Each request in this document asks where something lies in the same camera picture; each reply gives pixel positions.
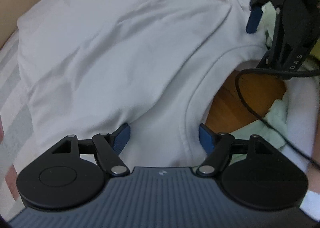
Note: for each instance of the striped checked bed sheet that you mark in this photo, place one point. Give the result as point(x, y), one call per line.
point(17, 134)

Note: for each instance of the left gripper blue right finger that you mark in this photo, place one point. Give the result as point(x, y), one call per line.
point(218, 149)

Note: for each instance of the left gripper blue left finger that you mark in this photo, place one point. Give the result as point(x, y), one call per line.
point(108, 148)

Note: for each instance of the white t-shirt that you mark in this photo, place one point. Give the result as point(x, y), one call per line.
point(90, 66)

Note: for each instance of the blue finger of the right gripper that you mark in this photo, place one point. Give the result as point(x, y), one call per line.
point(254, 20)

